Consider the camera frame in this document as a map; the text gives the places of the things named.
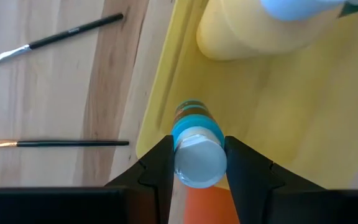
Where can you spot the teal paint bottle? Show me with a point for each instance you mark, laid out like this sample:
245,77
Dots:
199,161

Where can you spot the red plastic cup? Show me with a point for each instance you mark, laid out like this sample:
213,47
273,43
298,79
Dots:
210,205

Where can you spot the yellow translucent plastic bin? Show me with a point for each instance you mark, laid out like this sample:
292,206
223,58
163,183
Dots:
259,109

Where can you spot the large yellow paint bottle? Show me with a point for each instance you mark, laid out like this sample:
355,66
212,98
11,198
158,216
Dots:
244,31

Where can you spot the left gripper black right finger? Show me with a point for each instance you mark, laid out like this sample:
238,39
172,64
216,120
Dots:
291,205

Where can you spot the thin dark paintbrush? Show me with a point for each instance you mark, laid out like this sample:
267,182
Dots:
73,143
73,31

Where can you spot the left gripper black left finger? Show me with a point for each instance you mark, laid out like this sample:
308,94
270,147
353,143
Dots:
104,205

